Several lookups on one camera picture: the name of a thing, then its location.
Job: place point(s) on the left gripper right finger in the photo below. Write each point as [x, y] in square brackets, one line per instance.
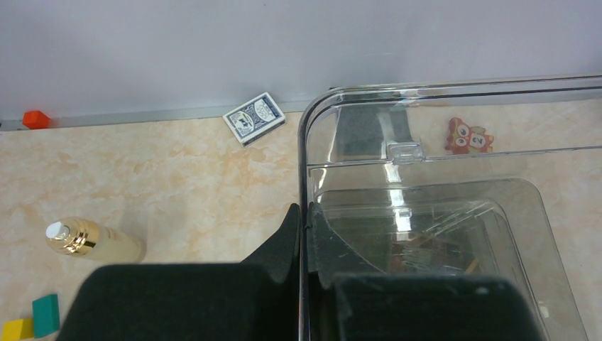
[348, 298]

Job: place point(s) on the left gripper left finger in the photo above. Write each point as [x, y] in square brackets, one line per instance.
[254, 299]

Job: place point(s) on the clear acrylic makeup organizer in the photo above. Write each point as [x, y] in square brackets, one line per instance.
[529, 211]

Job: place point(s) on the clear pump bottle gold collar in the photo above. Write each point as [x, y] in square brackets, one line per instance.
[85, 239]

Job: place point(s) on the black ribbed square mat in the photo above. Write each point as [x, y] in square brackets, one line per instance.
[364, 132]

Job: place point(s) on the playing card box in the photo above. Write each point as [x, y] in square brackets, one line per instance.
[254, 119]

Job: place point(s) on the small red snack packet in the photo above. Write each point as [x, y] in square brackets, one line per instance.
[465, 139]

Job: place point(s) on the teal block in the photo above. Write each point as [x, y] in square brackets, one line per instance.
[46, 315]

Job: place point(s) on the small red cube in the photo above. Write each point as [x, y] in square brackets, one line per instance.
[34, 120]

